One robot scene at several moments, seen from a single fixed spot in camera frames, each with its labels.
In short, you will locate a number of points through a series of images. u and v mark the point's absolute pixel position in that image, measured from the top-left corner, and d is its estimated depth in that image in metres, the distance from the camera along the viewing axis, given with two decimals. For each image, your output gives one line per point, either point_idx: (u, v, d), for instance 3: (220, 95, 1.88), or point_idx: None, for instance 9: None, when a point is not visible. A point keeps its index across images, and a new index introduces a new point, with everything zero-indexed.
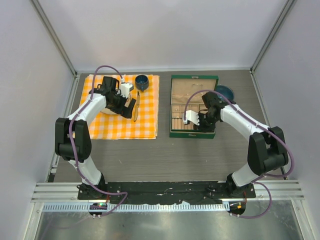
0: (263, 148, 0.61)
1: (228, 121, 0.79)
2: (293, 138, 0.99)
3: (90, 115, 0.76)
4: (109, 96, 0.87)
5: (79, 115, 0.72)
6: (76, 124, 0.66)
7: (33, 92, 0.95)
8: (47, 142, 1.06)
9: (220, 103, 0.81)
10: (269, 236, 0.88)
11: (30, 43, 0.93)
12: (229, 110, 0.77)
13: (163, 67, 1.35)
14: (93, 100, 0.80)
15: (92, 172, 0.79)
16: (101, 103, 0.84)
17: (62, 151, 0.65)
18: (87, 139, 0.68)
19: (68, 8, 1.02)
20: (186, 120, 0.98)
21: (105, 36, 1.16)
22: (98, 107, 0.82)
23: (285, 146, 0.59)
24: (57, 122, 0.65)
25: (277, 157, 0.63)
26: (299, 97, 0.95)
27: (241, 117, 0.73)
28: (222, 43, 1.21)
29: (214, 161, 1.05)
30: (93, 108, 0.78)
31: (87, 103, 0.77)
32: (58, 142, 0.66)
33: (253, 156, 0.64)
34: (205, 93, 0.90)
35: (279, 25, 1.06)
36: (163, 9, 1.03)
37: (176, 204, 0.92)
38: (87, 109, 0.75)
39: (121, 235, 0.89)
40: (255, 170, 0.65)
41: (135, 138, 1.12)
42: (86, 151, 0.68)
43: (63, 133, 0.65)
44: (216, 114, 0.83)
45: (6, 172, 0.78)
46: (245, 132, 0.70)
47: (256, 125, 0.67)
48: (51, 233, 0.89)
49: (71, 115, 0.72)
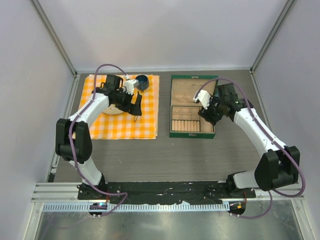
0: (275, 167, 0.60)
1: (240, 124, 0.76)
2: (294, 138, 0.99)
3: (91, 116, 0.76)
4: (111, 95, 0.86)
5: (80, 116, 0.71)
6: (77, 126, 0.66)
7: (33, 93, 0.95)
8: (47, 142, 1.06)
9: (236, 104, 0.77)
10: (269, 236, 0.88)
11: (30, 43, 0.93)
12: (245, 115, 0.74)
13: (163, 67, 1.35)
14: (95, 101, 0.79)
15: (92, 172, 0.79)
16: (104, 103, 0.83)
17: (62, 151, 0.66)
18: (87, 141, 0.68)
19: (69, 8, 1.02)
20: (196, 99, 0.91)
21: (105, 36, 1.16)
22: (100, 108, 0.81)
23: (298, 169, 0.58)
24: (58, 123, 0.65)
25: (286, 176, 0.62)
26: (299, 98, 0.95)
27: (257, 127, 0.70)
28: (222, 43, 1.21)
29: (214, 161, 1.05)
30: (95, 108, 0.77)
31: (89, 104, 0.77)
32: (59, 143, 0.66)
33: (263, 172, 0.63)
34: (222, 85, 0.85)
35: (279, 25, 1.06)
36: (163, 9, 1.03)
37: (176, 204, 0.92)
38: (89, 110, 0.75)
39: (121, 235, 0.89)
40: (262, 185, 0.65)
41: (135, 138, 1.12)
42: (86, 153, 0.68)
43: (64, 134, 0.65)
44: (229, 113, 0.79)
45: (6, 172, 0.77)
46: (259, 144, 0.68)
47: (272, 141, 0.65)
48: (51, 233, 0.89)
49: (73, 116, 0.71)
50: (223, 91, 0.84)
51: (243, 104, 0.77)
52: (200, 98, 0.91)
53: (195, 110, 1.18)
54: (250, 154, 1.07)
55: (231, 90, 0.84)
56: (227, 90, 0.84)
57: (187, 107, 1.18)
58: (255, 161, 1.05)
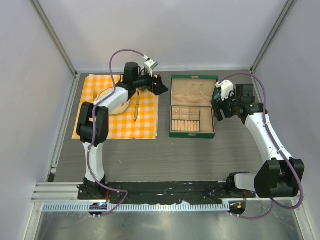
0: (274, 176, 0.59)
1: (250, 129, 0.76)
2: (294, 138, 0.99)
3: (112, 105, 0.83)
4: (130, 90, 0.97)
5: (102, 102, 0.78)
6: (99, 109, 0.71)
7: (33, 93, 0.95)
8: (47, 142, 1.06)
9: (250, 108, 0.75)
10: (269, 236, 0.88)
11: (30, 43, 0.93)
12: (257, 120, 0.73)
13: (163, 67, 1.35)
14: (117, 93, 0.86)
15: (99, 166, 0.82)
16: (124, 96, 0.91)
17: (82, 131, 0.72)
18: (106, 125, 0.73)
19: (69, 8, 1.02)
20: (219, 84, 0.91)
21: (106, 36, 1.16)
22: (120, 99, 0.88)
23: (299, 184, 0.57)
24: (84, 105, 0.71)
25: (284, 186, 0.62)
26: (299, 98, 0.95)
27: (266, 134, 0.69)
28: (222, 43, 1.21)
29: (214, 161, 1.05)
30: (116, 98, 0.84)
31: (110, 94, 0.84)
32: (80, 123, 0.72)
33: (262, 179, 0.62)
34: (241, 85, 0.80)
35: (279, 25, 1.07)
36: (163, 9, 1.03)
37: (176, 204, 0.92)
38: (110, 99, 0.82)
39: (121, 235, 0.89)
40: (258, 190, 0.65)
41: (135, 138, 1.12)
42: (103, 137, 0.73)
43: (87, 116, 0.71)
44: (241, 115, 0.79)
45: (6, 172, 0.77)
46: (264, 151, 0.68)
47: (278, 150, 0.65)
48: (51, 233, 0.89)
49: (96, 102, 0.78)
50: (241, 90, 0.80)
51: (257, 108, 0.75)
52: (222, 86, 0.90)
53: (194, 110, 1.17)
54: (250, 154, 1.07)
55: (250, 91, 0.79)
56: (246, 91, 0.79)
57: (187, 107, 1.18)
58: (255, 161, 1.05)
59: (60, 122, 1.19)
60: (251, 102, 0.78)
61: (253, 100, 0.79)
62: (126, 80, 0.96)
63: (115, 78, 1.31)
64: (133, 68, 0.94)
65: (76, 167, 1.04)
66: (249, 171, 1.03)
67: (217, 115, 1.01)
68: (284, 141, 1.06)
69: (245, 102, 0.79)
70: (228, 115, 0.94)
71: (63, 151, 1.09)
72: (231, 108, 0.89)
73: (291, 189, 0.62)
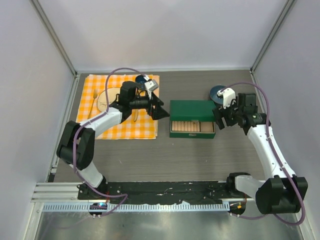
0: (277, 194, 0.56)
1: (252, 141, 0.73)
2: (294, 138, 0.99)
3: (101, 127, 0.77)
4: (125, 112, 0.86)
5: (90, 123, 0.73)
6: (84, 131, 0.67)
7: (33, 93, 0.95)
8: (47, 142, 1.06)
9: (254, 119, 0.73)
10: (269, 236, 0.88)
11: (31, 42, 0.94)
12: (259, 132, 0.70)
13: (163, 67, 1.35)
14: (109, 114, 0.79)
15: (93, 175, 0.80)
16: (117, 119, 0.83)
17: (63, 154, 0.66)
18: (89, 149, 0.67)
19: (69, 8, 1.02)
20: (220, 93, 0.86)
21: (105, 36, 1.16)
22: (112, 121, 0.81)
23: (301, 202, 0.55)
24: (67, 124, 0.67)
25: (287, 202, 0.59)
26: (298, 98, 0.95)
27: (269, 149, 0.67)
28: (222, 43, 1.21)
29: (214, 161, 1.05)
30: (106, 121, 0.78)
31: (101, 115, 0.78)
32: (62, 144, 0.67)
33: (263, 195, 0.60)
34: (243, 93, 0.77)
35: (279, 25, 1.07)
36: (163, 9, 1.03)
37: (176, 204, 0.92)
38: (100, 120, 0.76)
39: (121, 235, 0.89)
40: (259, 205, 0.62)
41: (135, 138, 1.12)
42: (85, 161, 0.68)
43: (70, 137, 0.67)
44: (244, 125, 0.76)
45: (6, 172, 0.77)
46: (266, 167, 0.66)
47: (281, 167, 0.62)
48: (51, 233, 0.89)
49: (84, 121, 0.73)
50: (244, 100, 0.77)
51: (260, 119, 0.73)
52: (223, 95, 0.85)
53: None
54: (250, 154, 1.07)
55: (252, 101, 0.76)
56: (248, 100, 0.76)
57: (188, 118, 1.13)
58: (255, 161, 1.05)
59: (61, 122, 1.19)
60: (254, 112, 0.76)
61: (255, 109, 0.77)
62: (122, 101, 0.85)
63: (114, 78, 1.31)
64: (129, 90, 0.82)
65: None
66: (249, 171, 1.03)
67: (218, 124, 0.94)
68: (284, 141, 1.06)
69: (248, 111, 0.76)
70: (230, 123, 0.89)
71: None
72: (233, 117, 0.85)
73: (293, 206, 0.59)
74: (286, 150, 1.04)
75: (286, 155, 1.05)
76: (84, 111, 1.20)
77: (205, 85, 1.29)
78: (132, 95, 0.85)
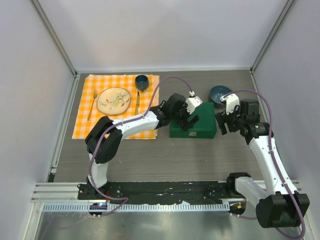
0: (278, 211, 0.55)
1: (254, 153, 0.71)
2: (294, 138, 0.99)
3: (133, 130, 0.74)
4: (162, 121, 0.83)
5: (122, 124, 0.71)
6: (113, 130, 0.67)
7: (33, 93, 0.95)
8: (47, 142, 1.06)
9: (256, 129, 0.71)
10: (269, 236, 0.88)
11: (30, 42, 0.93)
12: (262, 144, 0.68)
13: (163, 67, 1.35)
14: (145, 118, 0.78)
15: (101, 175, 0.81)
16: (151, 125, 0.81)
17: (89, 143, 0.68)
18: (113, 149, 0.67)
19: (69, 7, 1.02)
20: (223, 99, 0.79)
21: (105, 35, 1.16)
22: (147, 126, 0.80)
23: (301, 218, 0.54)
24: (103, 118, 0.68)
25: (287, 217, 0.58)
26: (298, 98, 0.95)
27: (272, 162, 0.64)
28: (222, 43, 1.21)
29: (214, 161, 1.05)
30: (139, 125, 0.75)
31: (137, 118, 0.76)
32: (91, 134, 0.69)
33: (264, 209, 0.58)
34: (246, 101, 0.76)
35: (279, 25, 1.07)
36: (163, 9, 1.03)
37: (176, 204, 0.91)
38: (134, 123, 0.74)
39: (121, 235, 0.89)
40: (260, 218, 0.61)
41: (135, 138, 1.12)
42: (105, 158, 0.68)
43: (99, 131, 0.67)
44: (246, 135, 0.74)
45: (6, 172, 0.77)
46: (267, 181, 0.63)
47: (283, 183, 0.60)
48: (51, 233, 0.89)
49: (116, 121, 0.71)
50: (246, 108, 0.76)
51: (263, 129, 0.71)
52: (227, 101, 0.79)
53: None
54: (250, 154, 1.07)
55: (255, 109, 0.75)
56: (251, 109, 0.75)
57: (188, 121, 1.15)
58: (255, 161, 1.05)
59: (60, 122, 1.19)
60: (256, 121, 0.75)
61: (258, 118, 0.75)
62: (165, 108, 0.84)
63: (114, 78, 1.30)
64: (177, 101, 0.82)
65: (75, 166, 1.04)
66: (249, 171, 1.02)
67: (221, 129, 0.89)
68: (284, 141, 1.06)
69: (250, 120, 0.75)
70: (232, 129, 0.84)
71: (63, 151, 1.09)
72: (234, 123, 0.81)
73: (293, 221, 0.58)
74: (286, 150, 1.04)
75: (285, 154, 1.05)
76: (84, 111, 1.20)
77: (205, 85, 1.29)
78: (179, 108, 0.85)
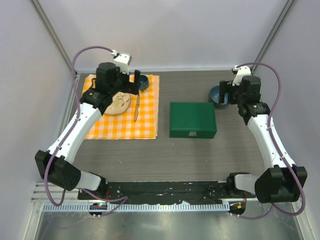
0: (277, 184, 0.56)
1: (253, 131, 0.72)
2: (294, 138, 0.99)
3: (77, 140, 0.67)
4: (103, 101, 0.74)
5: (61, 147, 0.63)
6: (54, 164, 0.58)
7: (34, 92, 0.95)
8: (46, 142, 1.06)
9: (254, 109, 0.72)
10: (269, 236, 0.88)
11: (30, 42, 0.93)
12: (260, 122, 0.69)
13: (163, 67, 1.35)
14: (81, 119, 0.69)
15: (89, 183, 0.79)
16: (94, 117, 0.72)
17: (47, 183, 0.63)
18: (68, 177, 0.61)
19: (69, 8, 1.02)
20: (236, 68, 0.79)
21: (105, 36, 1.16)
22: (91, 121, 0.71)
23: (300, 190, 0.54)
24: (37, 157, 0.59)
25: (286, 192, 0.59)
26: (298, 97, 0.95)
27: (269, 138, 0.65)
28: (223, 43, 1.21)
29: (213, 161, 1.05)
30: (79, 130, 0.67)
31: (72, 125, 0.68)
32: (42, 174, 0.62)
33: (262, 185, 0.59)
34: (248, 81, 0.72)
35: (279, 25, 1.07)
36: (163, 9, 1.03)
37: (176, 204, 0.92)
38: (71, 136, 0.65)
39: (121, 235, 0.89)
40: (259, 194, 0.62)
41: (135, 138, 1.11)
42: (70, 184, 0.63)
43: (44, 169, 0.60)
44: (244, 115, 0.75)
45: (6, 172, 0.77)
46: (266, 157, 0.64)
47: (281, 157, 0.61)
48: (51, 233, 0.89)
49: (53, 146, 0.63)
50: (248, 88, 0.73)
51: (262, 109, 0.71)
52: (238, 71, 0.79)
53: None
54: (249, 155, 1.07)
55: (256, 90, 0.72)
56: (252, 89, 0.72)
57: None
58: (255, 161, 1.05)
59: (60, 122, 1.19)
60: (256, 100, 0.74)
61: (259, 97, 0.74)
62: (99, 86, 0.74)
63: None
64: (106, 73, 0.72)
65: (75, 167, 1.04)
66: (249, 171, 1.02)
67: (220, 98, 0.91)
68: (284, 141, 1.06)
69: (249, 100, 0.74)
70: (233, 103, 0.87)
71: None
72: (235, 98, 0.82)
73: (292, 195, 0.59)
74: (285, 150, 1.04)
75: None
76: None
77: (205, 85, 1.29)
78: (111, 79, 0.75)
